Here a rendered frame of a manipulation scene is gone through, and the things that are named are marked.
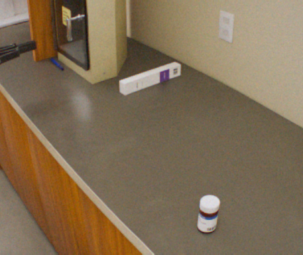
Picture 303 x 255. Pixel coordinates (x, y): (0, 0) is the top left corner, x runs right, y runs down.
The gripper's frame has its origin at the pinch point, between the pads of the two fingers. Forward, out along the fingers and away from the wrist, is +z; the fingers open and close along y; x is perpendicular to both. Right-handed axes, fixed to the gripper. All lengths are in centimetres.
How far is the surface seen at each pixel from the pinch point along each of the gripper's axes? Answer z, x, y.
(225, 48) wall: 66, 7, -31
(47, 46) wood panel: 20.1, 15.0, 31.7
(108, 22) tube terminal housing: 30.8, -3.2, -5.0
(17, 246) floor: -19, 115, 22
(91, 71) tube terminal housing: 22.9, 14.6, -5.3
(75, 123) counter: 5.1, 19.9, -26.0
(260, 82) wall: 66, 13, -50
